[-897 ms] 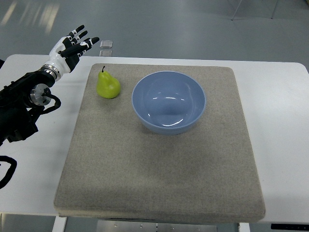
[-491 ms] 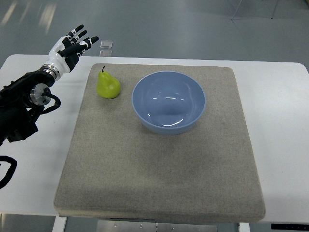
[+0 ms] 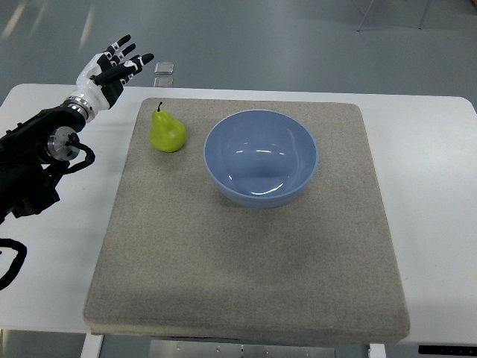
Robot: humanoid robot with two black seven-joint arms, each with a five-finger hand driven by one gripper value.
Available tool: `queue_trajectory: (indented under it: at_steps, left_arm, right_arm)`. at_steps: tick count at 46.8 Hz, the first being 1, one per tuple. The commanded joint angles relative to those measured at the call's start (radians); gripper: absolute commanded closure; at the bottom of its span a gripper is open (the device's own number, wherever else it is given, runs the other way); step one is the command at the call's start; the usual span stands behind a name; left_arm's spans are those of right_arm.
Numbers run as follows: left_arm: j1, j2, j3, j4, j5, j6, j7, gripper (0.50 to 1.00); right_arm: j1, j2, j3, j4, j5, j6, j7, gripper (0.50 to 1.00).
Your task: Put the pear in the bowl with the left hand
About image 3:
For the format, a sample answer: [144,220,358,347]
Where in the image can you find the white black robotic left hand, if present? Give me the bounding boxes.
[64,34,154,122]

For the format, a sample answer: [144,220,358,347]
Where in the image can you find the green pear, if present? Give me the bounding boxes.
[148,101,186,153]

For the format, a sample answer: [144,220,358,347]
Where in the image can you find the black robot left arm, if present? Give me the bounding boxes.
[1,103,95,221]

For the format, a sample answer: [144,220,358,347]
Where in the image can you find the blue bowl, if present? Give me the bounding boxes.
[203,109,320,209]

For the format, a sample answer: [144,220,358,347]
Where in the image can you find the lower floor metal plate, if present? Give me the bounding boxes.
[154,77,174,87]

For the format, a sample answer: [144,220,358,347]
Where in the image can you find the grey felt mat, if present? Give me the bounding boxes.
[83,98,410,345]

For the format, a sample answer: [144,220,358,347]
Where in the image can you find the metal chair legs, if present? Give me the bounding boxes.
[356,1,433,32]

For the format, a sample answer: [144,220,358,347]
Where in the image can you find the black cable loop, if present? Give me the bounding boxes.
[0,238,29,292]

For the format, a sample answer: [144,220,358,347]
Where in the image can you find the white table frame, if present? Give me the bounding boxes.
[80,334,476,357]

